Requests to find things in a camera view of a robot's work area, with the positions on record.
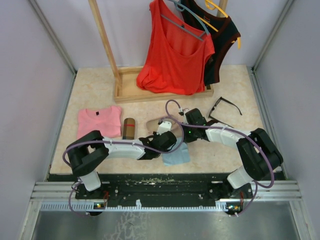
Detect pink glasses case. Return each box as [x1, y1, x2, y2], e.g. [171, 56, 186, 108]
[146, 116, 182, 138]

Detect light blue cloth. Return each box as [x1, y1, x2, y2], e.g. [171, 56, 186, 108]
[162, 142, 191, 166]

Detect plaid brown glasses case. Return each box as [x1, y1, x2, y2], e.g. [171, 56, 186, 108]
[122, 117, 136, 140]

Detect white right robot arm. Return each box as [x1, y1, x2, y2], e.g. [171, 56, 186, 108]
[182, 108, 284, 198]

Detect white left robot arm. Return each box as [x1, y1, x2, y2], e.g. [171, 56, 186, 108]
[62, 130, 177, 199]

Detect red tank top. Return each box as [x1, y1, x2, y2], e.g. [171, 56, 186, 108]
[136, 0, 215, 95]

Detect folded pink t-shirt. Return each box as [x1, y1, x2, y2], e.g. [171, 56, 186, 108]
[76, 105, 122, 139]

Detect wooden clothes rack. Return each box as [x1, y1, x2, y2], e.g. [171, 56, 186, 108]
[88, 0, 218, 104]

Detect black maroon-trimmed tank top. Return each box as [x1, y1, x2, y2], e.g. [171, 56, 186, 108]
[181, 0, 241, 86]

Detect grey-blue plastic hanger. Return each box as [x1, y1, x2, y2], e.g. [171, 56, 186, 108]
[160, 0, 211, 41]

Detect yellow plastic hanger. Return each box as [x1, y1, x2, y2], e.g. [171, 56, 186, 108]
[199, 0, 242, 50]

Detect black frame sunglasses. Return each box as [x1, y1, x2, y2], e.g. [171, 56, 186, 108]
[208, 96, 243, 128]

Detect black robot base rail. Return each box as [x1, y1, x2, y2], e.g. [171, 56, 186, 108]
[47, 173, 253, 216]

